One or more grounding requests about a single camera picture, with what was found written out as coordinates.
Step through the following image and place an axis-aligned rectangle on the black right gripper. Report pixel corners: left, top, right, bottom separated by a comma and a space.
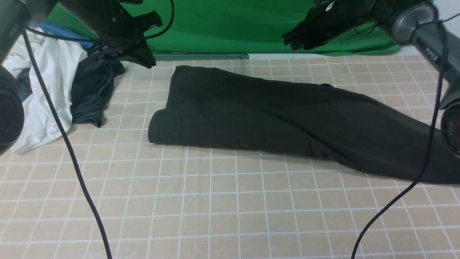
281, 0, 375, 50

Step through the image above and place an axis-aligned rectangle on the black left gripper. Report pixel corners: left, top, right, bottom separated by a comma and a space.
59, 0, 163, 69

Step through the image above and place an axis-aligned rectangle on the dark gray long-sleeved shirt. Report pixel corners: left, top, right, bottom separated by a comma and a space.
148, 65, 460, 185

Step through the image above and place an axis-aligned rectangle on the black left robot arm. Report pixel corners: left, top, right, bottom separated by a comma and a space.
0, 0, 162, 154

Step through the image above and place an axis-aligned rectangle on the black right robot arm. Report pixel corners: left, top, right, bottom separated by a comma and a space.
282, 0, 460, 155

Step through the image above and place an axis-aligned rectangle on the dark gray crumpled t-shirt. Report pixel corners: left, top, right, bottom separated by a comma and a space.
70, 56, 126, 128

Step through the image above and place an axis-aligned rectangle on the white crumpled shirt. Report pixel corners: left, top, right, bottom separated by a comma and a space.
2, 27, 88, 155

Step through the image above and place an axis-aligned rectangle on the green backdrop cloth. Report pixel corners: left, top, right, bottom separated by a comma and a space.
46, 0, 402, 57

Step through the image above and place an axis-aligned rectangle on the blue crumpled garment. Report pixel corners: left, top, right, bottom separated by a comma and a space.
4, 23, 92, 102

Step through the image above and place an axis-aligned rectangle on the beige grid-pattern table mat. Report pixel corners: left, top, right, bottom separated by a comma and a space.
0, 55, 459, 259

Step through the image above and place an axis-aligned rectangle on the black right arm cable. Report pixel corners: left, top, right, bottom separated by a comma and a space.
350, 14, 460, 259

